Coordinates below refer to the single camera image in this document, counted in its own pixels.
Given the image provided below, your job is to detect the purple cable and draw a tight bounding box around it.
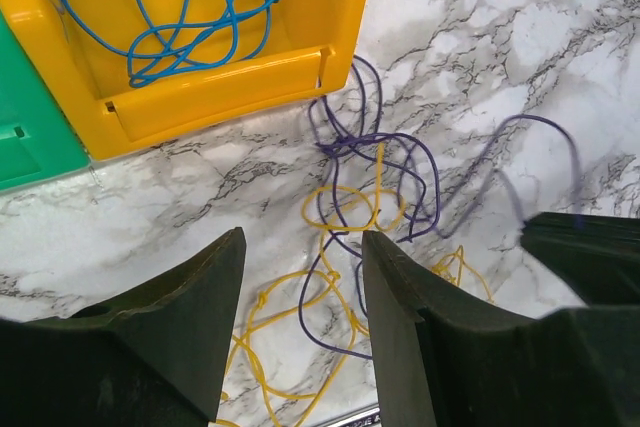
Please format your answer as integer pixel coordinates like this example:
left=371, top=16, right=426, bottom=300
left=298, top=55, right=584, bottom=361

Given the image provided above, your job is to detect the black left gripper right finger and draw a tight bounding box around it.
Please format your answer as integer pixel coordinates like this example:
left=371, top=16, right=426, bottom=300
left=362, top=232, right=639, bottom=426

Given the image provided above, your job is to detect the orange plastic bin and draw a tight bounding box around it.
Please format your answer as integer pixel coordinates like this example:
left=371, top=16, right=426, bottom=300
left=1, top=0, right=366, bottom=160

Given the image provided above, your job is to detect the small open-end wrench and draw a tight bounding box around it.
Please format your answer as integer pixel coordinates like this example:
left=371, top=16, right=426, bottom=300
left=328, top=407, right=381, bottom=427

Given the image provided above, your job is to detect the green plastic bin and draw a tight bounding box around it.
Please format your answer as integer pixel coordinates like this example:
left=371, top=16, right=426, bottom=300
left=1, top=21, right=90, bottom=190

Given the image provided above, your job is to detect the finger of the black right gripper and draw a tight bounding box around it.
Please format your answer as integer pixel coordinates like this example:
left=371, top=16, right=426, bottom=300
left=519, top=212, right=639, bottom=306

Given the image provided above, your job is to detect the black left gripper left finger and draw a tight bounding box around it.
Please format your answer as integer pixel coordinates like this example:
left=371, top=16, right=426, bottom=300
left=1, top=228, right=246, bottom=426

